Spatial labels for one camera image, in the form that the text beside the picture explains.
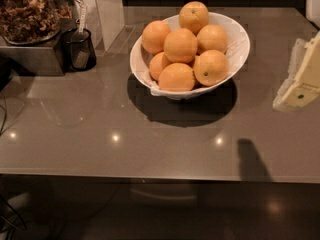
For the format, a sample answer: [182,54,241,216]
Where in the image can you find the clear jar of nuts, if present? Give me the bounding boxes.
[0,0,60,45]

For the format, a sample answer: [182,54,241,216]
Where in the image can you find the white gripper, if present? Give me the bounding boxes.
[273,0,320,112]

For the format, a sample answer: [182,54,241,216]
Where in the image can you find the black mesh cup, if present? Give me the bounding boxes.
[61,28,96,72]

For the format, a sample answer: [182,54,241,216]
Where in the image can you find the black floor cables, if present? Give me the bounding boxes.
[0,193,28,240]

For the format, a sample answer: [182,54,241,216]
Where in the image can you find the small left middle orange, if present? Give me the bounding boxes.
[149,52,171,80]

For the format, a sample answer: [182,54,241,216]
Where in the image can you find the white utensil handle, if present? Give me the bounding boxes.
[71,0,87,42]

